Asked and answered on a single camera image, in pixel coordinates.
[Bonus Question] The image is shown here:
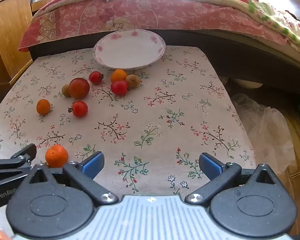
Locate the clear plastic bag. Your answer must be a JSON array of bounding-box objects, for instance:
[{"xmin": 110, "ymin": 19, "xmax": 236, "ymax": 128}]
[{"xmin": 231, "ymin": 94, "xmax": 297, "ymax": 178}]

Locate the pink floral blanket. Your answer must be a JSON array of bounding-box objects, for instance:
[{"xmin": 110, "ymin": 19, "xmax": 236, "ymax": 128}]
[{"xmin": 17, "ymin": 0, "xmax": 290, "ymax": 53}]

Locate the large dark red tomato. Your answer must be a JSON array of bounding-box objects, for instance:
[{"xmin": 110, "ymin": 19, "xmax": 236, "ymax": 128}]
[{"xmin": 68, "ymin": 78, "xmax": 90, "ymax": 99}]

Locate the red cherry tomato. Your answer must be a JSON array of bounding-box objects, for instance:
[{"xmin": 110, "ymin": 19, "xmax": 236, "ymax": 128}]
[
  {"xmin": 89, "ymin": 71, "xmax": 104, "ymax": 85},
  {"xmin": 68, "ymin": 101, "xmax": 88, "ymax": 118},
  {"xmin": 111, "ymin": 80, "xmax": 129, "ymax": 96}
]

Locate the wooden chair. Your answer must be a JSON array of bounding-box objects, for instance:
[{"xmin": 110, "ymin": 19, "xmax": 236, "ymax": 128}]
[{"xmin": 0, "ymin": 0, "xmax": 78, "ymax": 87}]

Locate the small orange kumquat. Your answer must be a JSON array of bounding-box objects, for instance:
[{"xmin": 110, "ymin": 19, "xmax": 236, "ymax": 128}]
[
  {"xmin": 111, "ymin": 69, "xmax": 128, "ymax": 83},
  {"xmin": 36, "ymin": 99, "xmax": 51, "ymax": 116}
]

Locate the floral tablecloth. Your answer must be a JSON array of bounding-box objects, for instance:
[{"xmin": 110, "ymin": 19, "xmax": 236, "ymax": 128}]
[{"xmin": 0, "ymin": 46, "xmax": 257, "ymax": 230}]

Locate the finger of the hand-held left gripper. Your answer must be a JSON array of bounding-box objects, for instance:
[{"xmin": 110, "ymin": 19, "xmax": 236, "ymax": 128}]
[{"xmin": 0, "ymin": 144, "xmax": 37, "ymax": 188}]

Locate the dark bed frame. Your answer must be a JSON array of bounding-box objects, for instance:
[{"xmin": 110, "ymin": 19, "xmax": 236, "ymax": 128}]
[{"xmin": 27, "ymin": 29, "xmax": 300, "ymax": 77}]

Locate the green floral quilt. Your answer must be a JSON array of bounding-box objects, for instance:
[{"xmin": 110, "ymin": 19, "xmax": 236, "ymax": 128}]
[{"xmin": 202, "ymin": 0, "xmax": 300, "ymax": 55}]

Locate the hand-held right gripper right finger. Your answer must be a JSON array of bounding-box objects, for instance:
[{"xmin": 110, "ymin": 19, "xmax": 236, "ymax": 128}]
[{"xmin": 184, "ymin": 152, "xmax": 281, "ymax": 205}]

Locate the white object under bed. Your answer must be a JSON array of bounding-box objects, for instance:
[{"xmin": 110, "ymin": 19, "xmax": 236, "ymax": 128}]
[{"xmin": 234, "ymin": 78, "xmax": 263, "ymax": 90}]

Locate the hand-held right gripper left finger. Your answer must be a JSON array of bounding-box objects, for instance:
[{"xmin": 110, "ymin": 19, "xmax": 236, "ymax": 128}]
[{"xmin": 27, "ymin": 151, "xmax": 119, "ymax": 207}]

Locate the white floral rimmed plate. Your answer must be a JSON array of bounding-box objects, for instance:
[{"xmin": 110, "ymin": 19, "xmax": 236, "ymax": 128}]
[{"xmin": 93, "ymin": 29, "xmax": 166, "ymax": 70}]

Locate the round orange mandarin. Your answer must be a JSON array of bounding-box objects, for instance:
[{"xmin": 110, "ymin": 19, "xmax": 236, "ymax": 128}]
[{"xmin": 45, "ymin": 144, "xmax": 68, "ymax": 168}]

